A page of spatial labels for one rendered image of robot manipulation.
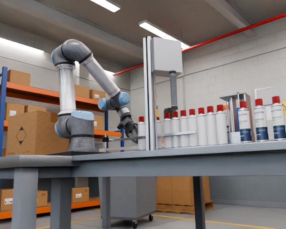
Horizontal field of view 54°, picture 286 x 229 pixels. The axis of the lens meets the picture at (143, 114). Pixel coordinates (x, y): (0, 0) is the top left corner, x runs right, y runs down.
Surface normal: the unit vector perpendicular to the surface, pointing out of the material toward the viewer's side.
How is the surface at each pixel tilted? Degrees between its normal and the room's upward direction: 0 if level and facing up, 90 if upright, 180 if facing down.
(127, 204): 93
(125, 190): 93
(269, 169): 90
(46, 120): 90
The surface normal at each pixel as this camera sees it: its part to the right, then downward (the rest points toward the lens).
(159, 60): 0.35, -0.18
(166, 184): -0.60, -0.14
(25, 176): 0.74, -0.15
